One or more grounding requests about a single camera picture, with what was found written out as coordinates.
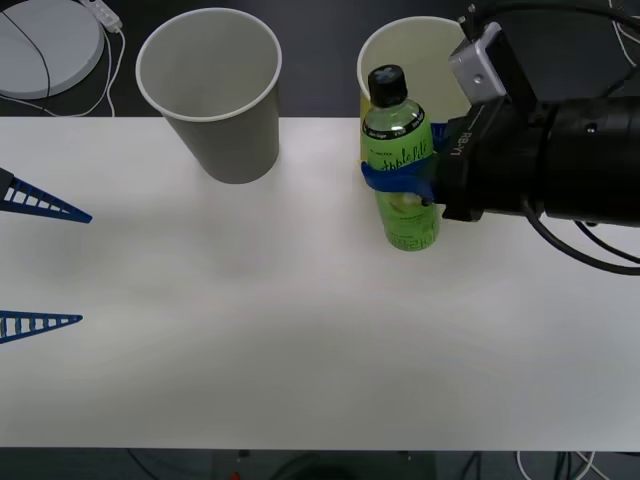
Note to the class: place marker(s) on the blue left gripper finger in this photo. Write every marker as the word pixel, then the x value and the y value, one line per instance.
pixel 35 200
pixel 30 324

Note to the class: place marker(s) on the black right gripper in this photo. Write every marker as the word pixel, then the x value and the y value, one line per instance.
pixel 495 160

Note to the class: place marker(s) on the green plastic bottle black cap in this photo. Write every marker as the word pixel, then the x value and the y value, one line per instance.
pixel 395 130

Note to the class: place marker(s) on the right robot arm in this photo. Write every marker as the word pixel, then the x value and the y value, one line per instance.
pixel 590 150

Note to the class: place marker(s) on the round white disc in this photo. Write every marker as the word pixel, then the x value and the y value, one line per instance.
pixel 35 50

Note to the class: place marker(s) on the grey plastic waste bin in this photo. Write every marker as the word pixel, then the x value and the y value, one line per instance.
pixel 225 145

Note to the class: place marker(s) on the white power strip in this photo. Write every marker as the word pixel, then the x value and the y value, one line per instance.
pixel 106 14

